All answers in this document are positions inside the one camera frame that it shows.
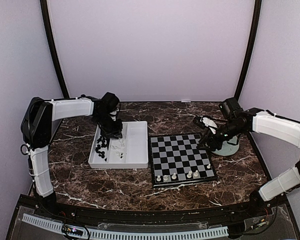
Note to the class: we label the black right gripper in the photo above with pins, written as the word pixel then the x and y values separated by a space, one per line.
pixel 213 142

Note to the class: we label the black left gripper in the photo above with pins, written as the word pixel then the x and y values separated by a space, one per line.
pixel 117 131

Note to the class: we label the white plastic parts tray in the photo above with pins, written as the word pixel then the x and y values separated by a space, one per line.
pixel 128 152

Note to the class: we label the white chess queen piece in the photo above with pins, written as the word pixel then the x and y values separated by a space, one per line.
pixel 196 174

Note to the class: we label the black and grey chessboard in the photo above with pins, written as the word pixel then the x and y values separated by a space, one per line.
pixel 178 154

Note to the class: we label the white chess king piece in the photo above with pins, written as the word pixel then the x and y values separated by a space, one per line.
pixel 189 175

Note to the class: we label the white chess pawn piece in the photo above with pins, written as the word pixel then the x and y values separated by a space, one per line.
pixel 174 176

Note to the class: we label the white chess rook piece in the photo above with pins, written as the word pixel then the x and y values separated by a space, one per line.
pixel 165 178

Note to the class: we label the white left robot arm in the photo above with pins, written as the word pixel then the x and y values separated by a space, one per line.
pixel 36 128

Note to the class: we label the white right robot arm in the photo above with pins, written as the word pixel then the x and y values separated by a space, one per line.
pixel 279 136

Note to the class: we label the pile of black chess pieces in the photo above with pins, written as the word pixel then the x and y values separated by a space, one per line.
pixel 102 147

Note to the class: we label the pile of white chess pieces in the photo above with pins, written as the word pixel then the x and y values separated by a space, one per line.
pixel 118 148

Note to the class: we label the light blue flower plate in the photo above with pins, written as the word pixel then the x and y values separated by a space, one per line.
pixel 228 148

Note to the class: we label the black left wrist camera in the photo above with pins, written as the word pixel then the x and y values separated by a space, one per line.
pixel 110 101

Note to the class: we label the white slotted cable duct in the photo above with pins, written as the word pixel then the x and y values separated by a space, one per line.
pixel 111 231

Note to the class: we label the black front rail base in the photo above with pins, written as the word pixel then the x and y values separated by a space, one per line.
pixel 230 214

